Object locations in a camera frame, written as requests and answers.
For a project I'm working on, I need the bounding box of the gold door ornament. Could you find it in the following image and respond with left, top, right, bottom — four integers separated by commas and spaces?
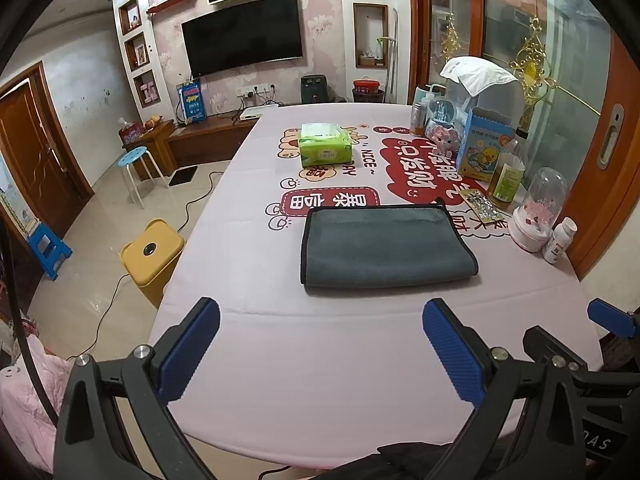
509, 17, 556, 126
440, 15, 461, 61

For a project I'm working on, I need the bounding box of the brown wooden door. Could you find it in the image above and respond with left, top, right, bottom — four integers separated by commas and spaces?
0, 67, 96, 241

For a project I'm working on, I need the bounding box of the blue plastic step stool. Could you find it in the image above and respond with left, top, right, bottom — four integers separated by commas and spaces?
26, 225, 73, 281

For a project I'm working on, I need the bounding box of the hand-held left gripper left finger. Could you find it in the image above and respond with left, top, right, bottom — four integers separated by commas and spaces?
52, 297, 221, 480

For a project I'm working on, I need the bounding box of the pale teal kettle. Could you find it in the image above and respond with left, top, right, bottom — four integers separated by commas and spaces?
414, 83, 446, 111

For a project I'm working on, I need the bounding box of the silver blister pack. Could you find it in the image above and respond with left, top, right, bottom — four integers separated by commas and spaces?
460, 191, 506, 223

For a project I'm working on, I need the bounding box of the black flat television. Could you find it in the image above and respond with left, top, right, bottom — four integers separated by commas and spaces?
181, 0, 304, 78

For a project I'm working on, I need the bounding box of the white water dispenser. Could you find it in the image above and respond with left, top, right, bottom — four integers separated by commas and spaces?
440, 77, 518, 128

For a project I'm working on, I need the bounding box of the red wall shelf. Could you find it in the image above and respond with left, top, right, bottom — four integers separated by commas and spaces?
146, 0, 200, 15

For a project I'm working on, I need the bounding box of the white cover cloth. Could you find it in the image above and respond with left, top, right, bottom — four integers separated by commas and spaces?
440, 56, 521, 98

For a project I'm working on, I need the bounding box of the blue printed package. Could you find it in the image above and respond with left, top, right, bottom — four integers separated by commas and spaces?
176, 80, 207, 125

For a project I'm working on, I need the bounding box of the wooden television cabinet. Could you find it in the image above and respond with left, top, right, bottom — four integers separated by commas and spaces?
167, 110, 261, 171

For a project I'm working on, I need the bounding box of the yellow oil bottle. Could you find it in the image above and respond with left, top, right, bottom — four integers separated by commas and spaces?
487, 127, 530, 212

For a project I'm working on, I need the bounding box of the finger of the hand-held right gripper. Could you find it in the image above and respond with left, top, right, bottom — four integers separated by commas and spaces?
587, 298, 640, 342
523, 326, 604, 375

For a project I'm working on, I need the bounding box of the glass dome with pink flowers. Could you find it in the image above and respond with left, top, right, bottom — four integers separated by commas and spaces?
508, 167, 571, 253

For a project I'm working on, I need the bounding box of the wall poster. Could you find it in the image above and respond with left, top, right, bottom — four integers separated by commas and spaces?
0, 155, 38, 236

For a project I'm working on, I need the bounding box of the grey towel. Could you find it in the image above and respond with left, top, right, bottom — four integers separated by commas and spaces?
299, 197, 481, 297

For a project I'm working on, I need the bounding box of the blue round stool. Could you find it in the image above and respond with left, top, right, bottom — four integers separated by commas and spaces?
117, 146, 171, 209

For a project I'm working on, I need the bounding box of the pink printed tablecloth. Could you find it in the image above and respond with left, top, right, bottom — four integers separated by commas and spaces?
147, 102, 606, 461

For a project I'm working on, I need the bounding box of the green tissue pack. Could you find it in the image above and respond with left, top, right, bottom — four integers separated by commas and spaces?
298, 123, 353, 167

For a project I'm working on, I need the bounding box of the pink plush toy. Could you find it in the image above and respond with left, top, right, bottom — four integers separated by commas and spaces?
429, 125, 463, 153

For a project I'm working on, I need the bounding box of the black floor cable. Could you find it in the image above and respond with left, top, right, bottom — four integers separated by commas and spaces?
67, 170, 231, 361

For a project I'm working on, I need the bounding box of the glass snow globe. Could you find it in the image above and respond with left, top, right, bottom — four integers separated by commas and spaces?
425, 97, 468, 136

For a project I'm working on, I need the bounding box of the blue cartoon carton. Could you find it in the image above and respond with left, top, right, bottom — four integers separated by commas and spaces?
456, 107, 516, 181

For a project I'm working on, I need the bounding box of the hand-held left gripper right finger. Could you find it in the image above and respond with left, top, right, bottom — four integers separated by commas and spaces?
422, 298, 587, 480

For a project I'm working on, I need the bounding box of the white pill bottle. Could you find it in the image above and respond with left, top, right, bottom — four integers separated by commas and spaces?
543, 217, 578, 265

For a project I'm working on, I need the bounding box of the yellow plastic stool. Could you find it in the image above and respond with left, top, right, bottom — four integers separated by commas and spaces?
120, 218, 186, 309

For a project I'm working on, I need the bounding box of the white set-top box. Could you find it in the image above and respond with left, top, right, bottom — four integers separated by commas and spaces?
240, 104, 279, 121

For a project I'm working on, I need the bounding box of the wooden sliding door frame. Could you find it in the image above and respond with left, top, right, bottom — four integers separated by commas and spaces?
570, 30, 640, 281

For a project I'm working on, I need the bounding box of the silver door handle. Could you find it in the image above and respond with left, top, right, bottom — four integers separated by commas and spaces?
597, 104, 625, 168

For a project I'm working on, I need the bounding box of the small wooden side table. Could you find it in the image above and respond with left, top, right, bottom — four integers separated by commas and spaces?
123, 120, 176, 181

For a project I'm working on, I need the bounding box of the pink quilted blanket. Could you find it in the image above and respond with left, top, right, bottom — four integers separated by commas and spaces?
0, 332, 73, 473

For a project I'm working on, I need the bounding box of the thick black cable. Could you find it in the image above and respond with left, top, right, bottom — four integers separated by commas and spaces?
0, 220, 58, 426

